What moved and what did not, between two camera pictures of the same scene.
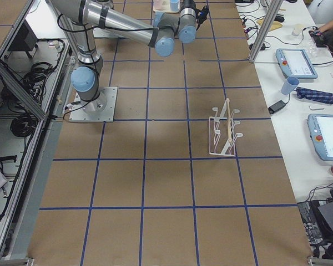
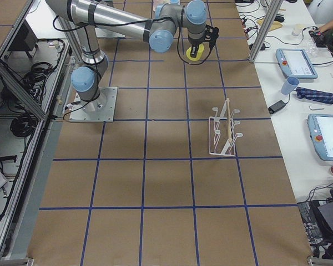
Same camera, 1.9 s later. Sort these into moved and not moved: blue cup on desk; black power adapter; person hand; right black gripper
Moved: right black gripper
Not moved: black power adapter; person hand; blue cup on desk
